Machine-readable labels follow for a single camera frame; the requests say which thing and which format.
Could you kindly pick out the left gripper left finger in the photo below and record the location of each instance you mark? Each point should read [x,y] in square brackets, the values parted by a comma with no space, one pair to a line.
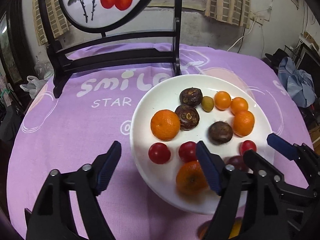
[52,217]

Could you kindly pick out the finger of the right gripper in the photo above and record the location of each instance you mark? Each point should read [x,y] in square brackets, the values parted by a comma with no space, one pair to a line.
[255,162]
[282,146]

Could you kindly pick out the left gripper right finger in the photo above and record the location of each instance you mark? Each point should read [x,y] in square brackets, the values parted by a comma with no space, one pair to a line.
[264,217]

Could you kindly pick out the yellow-orange round fruit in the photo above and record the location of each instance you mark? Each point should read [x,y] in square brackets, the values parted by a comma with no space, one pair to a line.
[234,232]

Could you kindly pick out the small green-brown fruit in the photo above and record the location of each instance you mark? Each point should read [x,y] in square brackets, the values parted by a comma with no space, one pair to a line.
[207,103]

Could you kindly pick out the red cherry tomato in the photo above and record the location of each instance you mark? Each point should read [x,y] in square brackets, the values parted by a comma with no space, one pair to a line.
[246,146]
[159,153]

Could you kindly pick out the orange tangerine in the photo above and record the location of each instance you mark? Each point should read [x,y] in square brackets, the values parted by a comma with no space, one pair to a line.
[165,125]
[190,179]

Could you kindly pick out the dark purple plum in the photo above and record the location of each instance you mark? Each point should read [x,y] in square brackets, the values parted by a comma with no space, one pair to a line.
[238,162]

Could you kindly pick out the red cherry tomato on plate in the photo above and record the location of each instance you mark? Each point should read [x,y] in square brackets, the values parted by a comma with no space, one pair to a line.
[246,146]

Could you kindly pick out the large tangerine plate right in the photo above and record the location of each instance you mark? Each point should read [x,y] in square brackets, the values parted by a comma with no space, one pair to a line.
[243,123]

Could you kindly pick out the orange tangerine on plate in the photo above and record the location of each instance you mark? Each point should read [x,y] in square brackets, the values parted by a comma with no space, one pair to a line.
[190,179]

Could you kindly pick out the small orange fruit behind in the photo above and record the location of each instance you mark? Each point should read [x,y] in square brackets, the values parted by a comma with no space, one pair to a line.
[238,104]

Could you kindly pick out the small red tomato behind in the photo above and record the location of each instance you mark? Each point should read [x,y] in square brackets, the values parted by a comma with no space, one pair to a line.
[187,152]

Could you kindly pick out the small orange kumquat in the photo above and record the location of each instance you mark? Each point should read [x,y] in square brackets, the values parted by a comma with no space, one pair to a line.
[222,100]

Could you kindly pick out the blue cloth pile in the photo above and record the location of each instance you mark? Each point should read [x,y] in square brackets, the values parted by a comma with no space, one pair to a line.
[298,83]

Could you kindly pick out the white oval plate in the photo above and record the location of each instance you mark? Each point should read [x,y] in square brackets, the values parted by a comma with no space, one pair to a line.
[165,95]

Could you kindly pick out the purple tablecloth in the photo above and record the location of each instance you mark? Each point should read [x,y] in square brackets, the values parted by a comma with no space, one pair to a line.
[95,109]

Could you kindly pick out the white plastic bag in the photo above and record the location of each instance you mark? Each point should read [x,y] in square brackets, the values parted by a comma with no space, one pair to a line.
[33,86]

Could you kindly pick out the right beige curtain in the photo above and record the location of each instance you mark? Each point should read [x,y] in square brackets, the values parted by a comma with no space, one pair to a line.
[234,12]

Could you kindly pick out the beige curtain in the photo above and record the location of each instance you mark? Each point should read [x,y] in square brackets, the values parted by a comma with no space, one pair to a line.
[234,12]
[58,23]

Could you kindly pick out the dark framed mirror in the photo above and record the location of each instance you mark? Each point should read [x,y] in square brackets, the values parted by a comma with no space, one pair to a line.
[8,58]

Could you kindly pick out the left beige curtain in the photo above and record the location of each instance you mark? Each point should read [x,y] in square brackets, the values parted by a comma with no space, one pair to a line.
[58,23]

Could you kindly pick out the round painted screen stand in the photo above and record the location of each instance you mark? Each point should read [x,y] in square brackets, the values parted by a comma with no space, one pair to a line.
[64,68]

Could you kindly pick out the white wall socket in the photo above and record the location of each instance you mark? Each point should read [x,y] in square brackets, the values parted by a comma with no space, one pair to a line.
[257,18]

